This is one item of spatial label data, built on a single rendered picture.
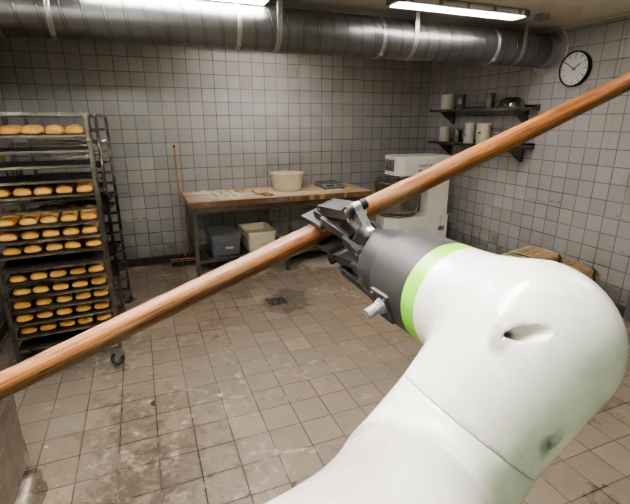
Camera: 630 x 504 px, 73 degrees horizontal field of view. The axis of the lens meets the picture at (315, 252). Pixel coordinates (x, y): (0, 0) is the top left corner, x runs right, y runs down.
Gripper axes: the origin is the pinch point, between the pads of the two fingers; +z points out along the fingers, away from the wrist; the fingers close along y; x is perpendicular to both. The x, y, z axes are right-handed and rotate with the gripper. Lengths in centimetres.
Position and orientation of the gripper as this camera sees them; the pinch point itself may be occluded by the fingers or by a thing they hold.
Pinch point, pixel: (324, 229)
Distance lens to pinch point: 59.9
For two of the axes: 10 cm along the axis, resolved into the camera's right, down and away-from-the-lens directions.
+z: -3.8, -2.6, 8.9
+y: 3.2, 8.6, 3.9
